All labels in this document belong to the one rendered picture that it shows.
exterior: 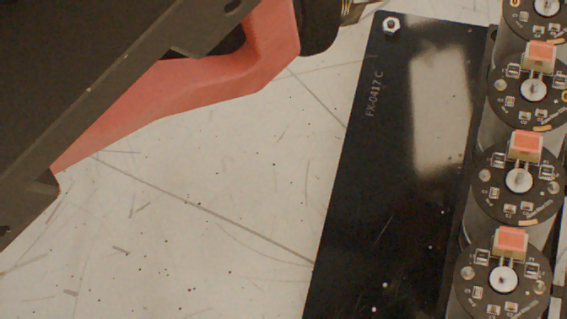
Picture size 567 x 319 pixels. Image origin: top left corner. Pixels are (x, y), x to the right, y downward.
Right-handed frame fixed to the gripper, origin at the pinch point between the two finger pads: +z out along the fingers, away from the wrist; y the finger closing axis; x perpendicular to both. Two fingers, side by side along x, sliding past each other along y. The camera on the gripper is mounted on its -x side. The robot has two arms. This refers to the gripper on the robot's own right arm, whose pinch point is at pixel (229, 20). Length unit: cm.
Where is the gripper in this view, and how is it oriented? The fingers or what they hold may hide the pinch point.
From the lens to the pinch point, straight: 23.7
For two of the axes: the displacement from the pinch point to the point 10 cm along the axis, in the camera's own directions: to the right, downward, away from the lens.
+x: -7.2, 6.5, 2.6
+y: -5.3, -7.5, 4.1
